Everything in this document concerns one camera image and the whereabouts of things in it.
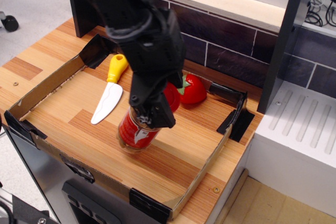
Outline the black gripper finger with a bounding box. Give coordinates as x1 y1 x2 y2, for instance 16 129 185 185
167 71 183 89
129 73 175 129

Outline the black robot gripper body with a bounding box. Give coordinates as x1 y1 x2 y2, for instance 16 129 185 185
104 7 186 96

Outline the red-capped spice bottle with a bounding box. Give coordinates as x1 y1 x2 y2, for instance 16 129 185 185
116 81 181 154

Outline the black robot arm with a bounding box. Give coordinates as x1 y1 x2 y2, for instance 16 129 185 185
86 0 186 128

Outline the cardboard fence with black tape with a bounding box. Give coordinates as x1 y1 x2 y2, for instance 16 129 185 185
1 31 261 223

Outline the red toy strawberry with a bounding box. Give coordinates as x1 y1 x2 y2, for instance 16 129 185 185
178 74 207 104

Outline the black panel with buttons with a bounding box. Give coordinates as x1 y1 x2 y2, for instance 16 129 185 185
61 180 124 224

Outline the white grooved drainer block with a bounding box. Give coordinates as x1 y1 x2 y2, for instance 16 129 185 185
246 82 335 216

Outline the black caster wheel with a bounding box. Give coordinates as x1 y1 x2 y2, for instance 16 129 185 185
1 11 19 32

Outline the yellow-handled white toy knife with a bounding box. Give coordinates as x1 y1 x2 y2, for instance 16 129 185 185
91 54 129 125

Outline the dark grey shelf frame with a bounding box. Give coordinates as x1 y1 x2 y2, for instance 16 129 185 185
65 0 310 114

